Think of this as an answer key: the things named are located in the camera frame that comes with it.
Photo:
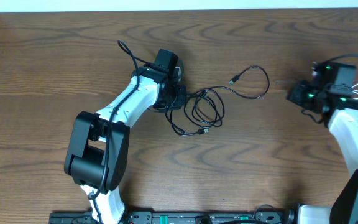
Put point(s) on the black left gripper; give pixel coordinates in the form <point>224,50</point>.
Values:
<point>179,104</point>

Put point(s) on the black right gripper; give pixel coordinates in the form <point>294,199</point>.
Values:
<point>296,93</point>

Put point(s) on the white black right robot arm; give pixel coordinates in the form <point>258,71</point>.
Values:
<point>339,113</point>

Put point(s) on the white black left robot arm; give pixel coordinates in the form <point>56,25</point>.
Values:
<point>97,153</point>

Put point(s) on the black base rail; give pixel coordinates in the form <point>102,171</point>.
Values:
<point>261,215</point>

